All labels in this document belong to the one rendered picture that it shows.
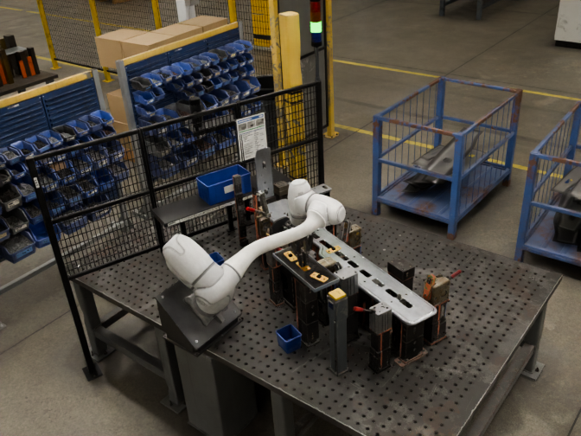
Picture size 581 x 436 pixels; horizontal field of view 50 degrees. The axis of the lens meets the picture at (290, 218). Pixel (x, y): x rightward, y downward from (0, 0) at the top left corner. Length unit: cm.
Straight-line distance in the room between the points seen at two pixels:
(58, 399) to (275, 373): 168
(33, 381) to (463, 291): 278
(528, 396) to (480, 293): 78
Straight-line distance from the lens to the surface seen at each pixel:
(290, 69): 412
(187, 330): 324
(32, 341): 484
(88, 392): 428
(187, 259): 251
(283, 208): 380
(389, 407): 295
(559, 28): 1090
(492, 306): 356
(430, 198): 564
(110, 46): 677
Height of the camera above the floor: 287
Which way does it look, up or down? 30 degrees down
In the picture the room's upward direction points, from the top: 4 degrees counter-clockwise
